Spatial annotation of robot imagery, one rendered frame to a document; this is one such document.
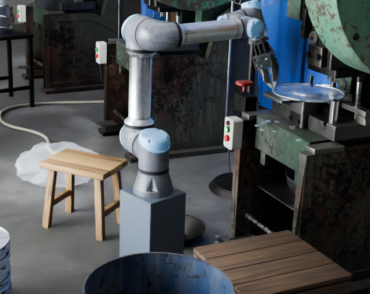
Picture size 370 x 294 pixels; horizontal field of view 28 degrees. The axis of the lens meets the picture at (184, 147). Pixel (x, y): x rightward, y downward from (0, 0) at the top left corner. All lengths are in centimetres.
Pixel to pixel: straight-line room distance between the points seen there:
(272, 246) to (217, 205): 123
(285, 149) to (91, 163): 95
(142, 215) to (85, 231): 82
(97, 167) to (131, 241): 65
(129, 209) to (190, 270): 61
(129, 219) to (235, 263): 51
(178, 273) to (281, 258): 45
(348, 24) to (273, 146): 79
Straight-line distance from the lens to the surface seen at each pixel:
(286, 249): 263
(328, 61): 296
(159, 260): 227
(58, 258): 328
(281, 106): 314
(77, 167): 337
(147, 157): 269
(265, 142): 310
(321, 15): 251
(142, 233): 276
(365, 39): 251
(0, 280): 280
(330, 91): 307
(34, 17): 631
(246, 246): 262
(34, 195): 395
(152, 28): 262
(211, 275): 221
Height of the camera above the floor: 150
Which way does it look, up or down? 19 degrees down
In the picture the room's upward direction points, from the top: 2 degrees clockwise
